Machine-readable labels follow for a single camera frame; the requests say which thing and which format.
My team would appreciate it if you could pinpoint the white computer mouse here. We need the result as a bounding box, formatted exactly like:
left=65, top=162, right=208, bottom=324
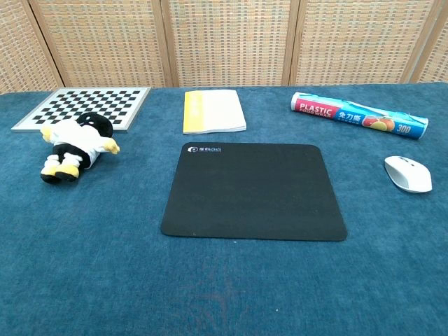
left=384, top=155, right=433, bottom=194

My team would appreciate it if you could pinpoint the black mouse pad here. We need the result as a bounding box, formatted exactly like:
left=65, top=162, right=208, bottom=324
left=160, top=142, right=349, bottom=242

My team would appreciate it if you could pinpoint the yellow and white booklet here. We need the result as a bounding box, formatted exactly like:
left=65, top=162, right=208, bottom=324
left=182, top=89, right=247, bottom=135

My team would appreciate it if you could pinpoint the woven wooden folding screen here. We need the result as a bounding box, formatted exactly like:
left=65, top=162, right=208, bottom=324
left=0, top=0, right=448, bottom=95

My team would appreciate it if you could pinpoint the black white checkerboard plate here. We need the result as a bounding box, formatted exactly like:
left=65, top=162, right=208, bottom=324
left=10, top=86, right=152, bottom=135

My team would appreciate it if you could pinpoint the blue plastic food wrap roll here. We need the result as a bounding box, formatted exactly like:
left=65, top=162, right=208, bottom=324
left=290, top=92, right=430, bottom=141

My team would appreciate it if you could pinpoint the black plush doll white shirt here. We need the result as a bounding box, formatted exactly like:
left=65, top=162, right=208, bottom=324
left=39, top=112, right=121, bottom=184

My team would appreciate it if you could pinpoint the blue table cloth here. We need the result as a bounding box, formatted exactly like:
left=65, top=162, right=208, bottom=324
left=0, top=82, right=448, bottom=336

